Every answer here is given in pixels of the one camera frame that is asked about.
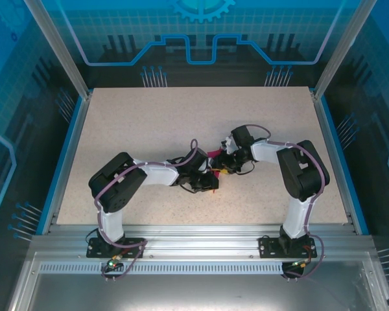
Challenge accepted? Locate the aluminium extrusion beam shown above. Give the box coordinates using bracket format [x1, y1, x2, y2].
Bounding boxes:
[30, 223, 375, 260]

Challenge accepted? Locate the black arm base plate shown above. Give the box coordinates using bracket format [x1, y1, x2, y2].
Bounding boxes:
[258, 235, 319, 259]
[86, 237, 146, 259]

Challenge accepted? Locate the aluminium side rail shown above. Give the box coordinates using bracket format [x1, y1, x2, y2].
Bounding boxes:
[40, 92, 93, 236]
[312, 92, 370, 236]

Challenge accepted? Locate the pink paper sheet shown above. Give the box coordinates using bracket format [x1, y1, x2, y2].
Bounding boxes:
[207, 147, 224, 195]

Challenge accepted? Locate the grey metal tray panel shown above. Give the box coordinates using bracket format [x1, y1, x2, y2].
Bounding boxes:
[6, 252, 389, 311]

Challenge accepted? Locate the slotted metal cable duct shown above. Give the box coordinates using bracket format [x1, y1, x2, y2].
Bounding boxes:
[38, 262, 314, 275]

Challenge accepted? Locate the blue table edge strip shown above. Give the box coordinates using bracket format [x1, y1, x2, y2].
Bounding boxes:
[40, 95, 85, 235]
[320, 96, 370, 235]

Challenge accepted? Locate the aluminium frame post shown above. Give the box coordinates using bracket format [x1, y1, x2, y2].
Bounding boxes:
[312, 0, 380, 101]
[23, 0, 94, 100]

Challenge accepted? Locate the yellow connector with LED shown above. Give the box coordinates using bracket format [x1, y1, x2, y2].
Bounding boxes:
[103, 254, 124, 271]
[287, 257, 314, 271]

